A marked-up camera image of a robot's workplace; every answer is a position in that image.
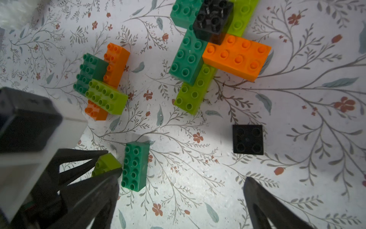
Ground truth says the dark green lego brick top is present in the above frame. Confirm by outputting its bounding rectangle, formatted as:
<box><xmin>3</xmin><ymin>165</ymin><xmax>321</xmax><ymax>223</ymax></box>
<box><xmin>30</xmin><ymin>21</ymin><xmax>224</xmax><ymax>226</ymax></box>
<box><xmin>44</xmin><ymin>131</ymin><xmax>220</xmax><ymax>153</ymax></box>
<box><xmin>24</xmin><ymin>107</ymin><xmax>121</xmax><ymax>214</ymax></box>
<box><xmin>169</xmin><ymin>25</ymin><xmax>207</xmax><ymax>85</ymax></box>

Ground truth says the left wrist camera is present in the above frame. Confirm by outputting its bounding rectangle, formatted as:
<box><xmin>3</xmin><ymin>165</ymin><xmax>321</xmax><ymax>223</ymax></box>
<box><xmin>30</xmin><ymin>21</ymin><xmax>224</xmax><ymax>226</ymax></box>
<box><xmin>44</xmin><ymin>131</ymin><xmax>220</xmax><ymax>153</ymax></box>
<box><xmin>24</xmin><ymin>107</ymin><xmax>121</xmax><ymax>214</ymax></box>
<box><xmin>1</xmin><ymin>87</ymin><xmax>88</xmax><ymax>221</ymax></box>

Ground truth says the lime lego brick bottom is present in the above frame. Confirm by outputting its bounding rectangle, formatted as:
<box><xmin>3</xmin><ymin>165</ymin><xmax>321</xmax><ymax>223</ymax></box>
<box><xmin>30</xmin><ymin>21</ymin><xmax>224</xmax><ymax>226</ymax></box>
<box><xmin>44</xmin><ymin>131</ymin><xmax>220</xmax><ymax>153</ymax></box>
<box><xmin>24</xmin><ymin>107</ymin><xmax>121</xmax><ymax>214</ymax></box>
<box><xmin>91</xmin><ymin>153</ymin><xmax>122</xmax><ymax>177</ymax></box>

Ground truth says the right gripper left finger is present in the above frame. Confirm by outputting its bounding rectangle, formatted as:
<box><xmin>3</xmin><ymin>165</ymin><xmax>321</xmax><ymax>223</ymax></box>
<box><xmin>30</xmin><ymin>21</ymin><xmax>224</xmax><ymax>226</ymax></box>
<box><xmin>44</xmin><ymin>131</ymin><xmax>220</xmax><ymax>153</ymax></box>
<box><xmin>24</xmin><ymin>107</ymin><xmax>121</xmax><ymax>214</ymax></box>
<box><xmin>48</xmin><ymin>169</ymin><xmax>123</xmax><ymax>229</ymax></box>

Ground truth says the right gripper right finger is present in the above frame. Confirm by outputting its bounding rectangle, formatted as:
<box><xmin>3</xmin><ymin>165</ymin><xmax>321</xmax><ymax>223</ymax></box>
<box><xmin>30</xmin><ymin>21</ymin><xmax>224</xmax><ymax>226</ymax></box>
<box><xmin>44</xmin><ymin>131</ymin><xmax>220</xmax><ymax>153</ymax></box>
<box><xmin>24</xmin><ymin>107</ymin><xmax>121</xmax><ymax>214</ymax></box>
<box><xmin>244</xmin><ymin>177</ymin><xmax>312</xmax><ymax>229</ymax></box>

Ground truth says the white plush bunny pink shirt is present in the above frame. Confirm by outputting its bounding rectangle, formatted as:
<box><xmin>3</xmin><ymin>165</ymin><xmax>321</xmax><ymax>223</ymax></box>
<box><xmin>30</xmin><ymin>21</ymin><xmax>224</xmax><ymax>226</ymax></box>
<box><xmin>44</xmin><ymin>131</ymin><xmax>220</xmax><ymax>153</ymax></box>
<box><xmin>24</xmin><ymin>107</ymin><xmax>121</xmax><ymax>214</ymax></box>
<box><xmin>1</xmin><ymin>0</ymin><xmax>41</xmax><ymax>30</ymax></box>

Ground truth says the black small lego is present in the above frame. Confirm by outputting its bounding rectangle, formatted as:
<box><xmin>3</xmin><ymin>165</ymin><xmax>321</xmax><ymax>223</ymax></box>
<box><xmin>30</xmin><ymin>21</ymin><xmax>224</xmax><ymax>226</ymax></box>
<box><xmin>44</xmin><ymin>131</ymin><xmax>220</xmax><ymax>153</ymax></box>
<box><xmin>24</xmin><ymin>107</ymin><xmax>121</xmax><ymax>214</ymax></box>
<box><xmin>193</xmin><ymin>0</ymin><xmax>234</xmax><ymax>45</ymax></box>
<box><xmin>232</xmin><ymin>125</ymin><xmax>264</xmax><ymax>155</ymax></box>

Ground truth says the lime lego brick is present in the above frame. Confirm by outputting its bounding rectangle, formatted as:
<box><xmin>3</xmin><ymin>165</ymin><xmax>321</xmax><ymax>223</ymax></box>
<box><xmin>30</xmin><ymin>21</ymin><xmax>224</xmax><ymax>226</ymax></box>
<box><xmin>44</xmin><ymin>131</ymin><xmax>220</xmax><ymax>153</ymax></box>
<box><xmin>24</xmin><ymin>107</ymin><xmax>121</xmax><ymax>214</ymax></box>
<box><xmin>227</xmin><ymin>0</ymin><xmax>259</xmax><ymax>37</ymax></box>
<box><xmin>174</xmin><ymin>64</ymin><xmax>217</xmax><ymax>115</ymax></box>
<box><xmin>85</xmin><ymin>79</ymin><xmax>128</xmax><ymax>115</ymax></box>
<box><xmin>91</xmin><ymin>153</ymin><xmax>122</xmax><ymax>177</ymax></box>

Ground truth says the orange lego brick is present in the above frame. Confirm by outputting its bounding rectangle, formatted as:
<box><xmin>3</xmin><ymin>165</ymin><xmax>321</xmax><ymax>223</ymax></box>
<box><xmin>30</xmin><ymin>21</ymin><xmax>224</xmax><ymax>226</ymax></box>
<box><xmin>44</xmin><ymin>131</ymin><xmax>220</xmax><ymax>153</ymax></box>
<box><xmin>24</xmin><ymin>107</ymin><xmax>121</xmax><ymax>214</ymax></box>
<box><xmin>84</xmin><ymin>100</ymin><xmax>108</xmax><ymax>121</ymax></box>
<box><xmin>202</xmin><ymin>34</ymin><xmax>271</xmax><ymax>82</ymax></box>
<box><xmin>103</xmin><ymin>43</ymin><xmax>130</xmax><ymax>88</ymax></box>

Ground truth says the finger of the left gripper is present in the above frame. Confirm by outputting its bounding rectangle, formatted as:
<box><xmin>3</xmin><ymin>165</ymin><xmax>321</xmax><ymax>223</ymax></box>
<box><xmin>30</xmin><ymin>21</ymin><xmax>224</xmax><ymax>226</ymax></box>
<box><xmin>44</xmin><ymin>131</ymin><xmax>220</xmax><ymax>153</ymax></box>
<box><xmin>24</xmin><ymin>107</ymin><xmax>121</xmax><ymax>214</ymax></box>
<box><xmin>45</xmin><ymin>148</ymin><xmax>109</xmax><ymax>187</ymax></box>

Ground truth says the dark green lego brick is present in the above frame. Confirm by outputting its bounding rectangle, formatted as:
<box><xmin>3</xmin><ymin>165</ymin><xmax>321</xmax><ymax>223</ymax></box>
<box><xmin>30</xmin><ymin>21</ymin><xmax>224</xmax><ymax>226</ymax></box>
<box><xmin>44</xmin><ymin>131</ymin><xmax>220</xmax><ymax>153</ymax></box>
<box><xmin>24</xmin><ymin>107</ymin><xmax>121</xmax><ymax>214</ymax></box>
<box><xmin>73</xmin><ymin>53</ymin><xmax>109</xmax><ymax>96</ymax></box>
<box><xmin>169</xmin><ymin>25</ymin><xmax>207</xmax><ymax>85</ymax></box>
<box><xmin>170</xmin><ymin>0</ymin><xmax>203</xmax><ymax>29</ymax></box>
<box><xmin>121</xmin><ymin>142</ymin><xmax>150</xmax><ymax>192</ymax></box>

